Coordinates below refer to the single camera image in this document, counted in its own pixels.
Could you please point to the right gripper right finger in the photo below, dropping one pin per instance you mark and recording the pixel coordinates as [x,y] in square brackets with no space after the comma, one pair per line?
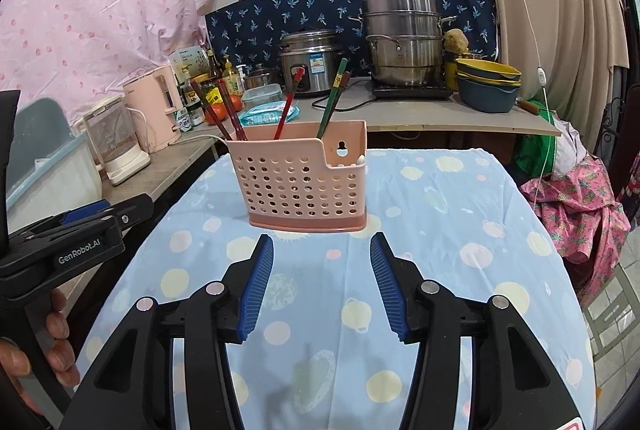
[398,280]

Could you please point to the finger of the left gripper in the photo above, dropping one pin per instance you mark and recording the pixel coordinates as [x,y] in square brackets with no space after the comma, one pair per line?
[132,211]
[84,211]

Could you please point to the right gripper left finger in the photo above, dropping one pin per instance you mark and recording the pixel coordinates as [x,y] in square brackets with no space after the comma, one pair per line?
[246,282]

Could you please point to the dark red chopstick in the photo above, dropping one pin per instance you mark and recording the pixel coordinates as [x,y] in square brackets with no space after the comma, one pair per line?
[208,109]
[228,104]

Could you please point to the green chopstick gold band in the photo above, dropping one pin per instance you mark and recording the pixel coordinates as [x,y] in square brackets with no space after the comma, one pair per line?
[337,80]

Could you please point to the person's left hand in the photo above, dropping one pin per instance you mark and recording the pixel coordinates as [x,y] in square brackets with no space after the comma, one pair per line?
[36,355]

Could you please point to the white dish rack bin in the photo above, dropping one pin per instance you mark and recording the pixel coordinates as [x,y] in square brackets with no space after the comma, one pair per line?
[51,169]

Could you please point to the blue spotted tablecloth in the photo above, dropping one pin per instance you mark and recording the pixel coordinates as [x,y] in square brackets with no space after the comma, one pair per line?
[322,355]

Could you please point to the pink electric kettle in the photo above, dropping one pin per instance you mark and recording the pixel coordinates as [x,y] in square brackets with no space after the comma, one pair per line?
[153,99]

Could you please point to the pink perforated utensil basket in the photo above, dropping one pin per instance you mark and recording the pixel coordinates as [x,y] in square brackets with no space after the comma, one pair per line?
[300,182]

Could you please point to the red tomatoes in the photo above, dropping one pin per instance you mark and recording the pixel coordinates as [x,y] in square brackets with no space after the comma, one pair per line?
[220,109]

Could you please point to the condiment bottles group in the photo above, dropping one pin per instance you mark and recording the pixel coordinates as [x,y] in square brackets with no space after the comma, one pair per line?
[193,64]

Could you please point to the wet wipes pack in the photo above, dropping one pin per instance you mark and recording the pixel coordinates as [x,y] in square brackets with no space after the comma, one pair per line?
[264,114]

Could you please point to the clear food container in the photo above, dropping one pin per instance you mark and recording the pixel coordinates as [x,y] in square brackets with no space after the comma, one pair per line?
[262,95]

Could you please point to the small steel pot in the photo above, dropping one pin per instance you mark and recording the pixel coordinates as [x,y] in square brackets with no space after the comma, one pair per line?
[261,76]

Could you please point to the pink floral fabric pile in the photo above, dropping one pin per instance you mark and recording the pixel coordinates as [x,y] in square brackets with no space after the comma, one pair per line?
[585,221]

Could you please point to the pink floral curtain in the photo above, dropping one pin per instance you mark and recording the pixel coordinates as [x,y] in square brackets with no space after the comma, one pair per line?
[79,52]

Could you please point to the stacked blue yellow bowls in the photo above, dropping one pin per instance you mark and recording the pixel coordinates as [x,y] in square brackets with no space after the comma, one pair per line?
[486,86]

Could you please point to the navy patterned backsplash cloth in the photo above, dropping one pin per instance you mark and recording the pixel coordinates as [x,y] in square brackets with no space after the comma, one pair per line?
[250,31]

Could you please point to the steel rice cooker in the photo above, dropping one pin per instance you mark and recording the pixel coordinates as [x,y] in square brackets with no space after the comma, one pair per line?
[319,53]

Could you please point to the large steel steamer pot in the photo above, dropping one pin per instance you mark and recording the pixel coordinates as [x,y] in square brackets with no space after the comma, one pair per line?
[405,40]

